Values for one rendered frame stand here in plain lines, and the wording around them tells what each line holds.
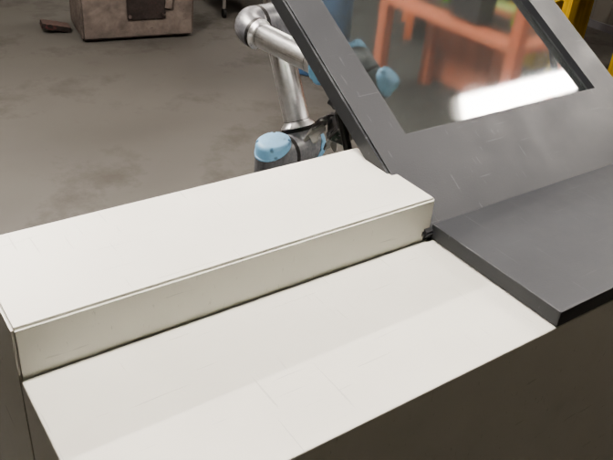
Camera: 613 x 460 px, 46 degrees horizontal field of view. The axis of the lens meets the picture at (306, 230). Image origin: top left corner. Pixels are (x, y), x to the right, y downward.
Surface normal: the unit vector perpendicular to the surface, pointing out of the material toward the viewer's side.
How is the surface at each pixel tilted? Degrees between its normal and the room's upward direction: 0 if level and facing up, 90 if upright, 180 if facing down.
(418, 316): 0
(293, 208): 0
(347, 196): 0
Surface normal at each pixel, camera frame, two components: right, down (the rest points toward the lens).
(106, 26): 0.42, 0.51
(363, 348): 0.07, -0.84
